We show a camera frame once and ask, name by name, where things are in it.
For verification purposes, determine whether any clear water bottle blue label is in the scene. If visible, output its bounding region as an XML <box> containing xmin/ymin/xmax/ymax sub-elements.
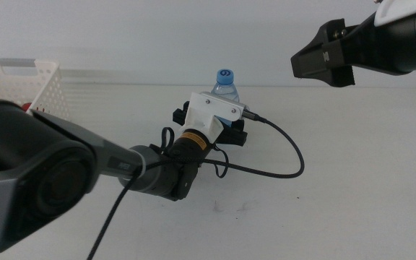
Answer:
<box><xmin>210</xmin><ymin>68</ymin><xmax>241</xmax><ymax>128</ymax></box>

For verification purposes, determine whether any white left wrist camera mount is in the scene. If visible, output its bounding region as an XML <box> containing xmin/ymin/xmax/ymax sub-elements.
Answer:
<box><xmin>178</xmin><ymin>91</ymin><xmax>249</xmax><ymax>144</ymax></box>

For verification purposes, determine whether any white perforated plastic basket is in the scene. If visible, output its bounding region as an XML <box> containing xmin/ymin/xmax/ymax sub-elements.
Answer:
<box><xmin>0</xmin><ymin>58</ymin><xmax>70</xmax><ymax>121</ymax></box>

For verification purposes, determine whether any thin black cable loop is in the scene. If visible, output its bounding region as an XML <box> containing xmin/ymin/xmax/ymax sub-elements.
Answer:
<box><xmin>160</xmin><ymin>126</ymin><xmax>230</xmax><ymax>179</ymax></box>

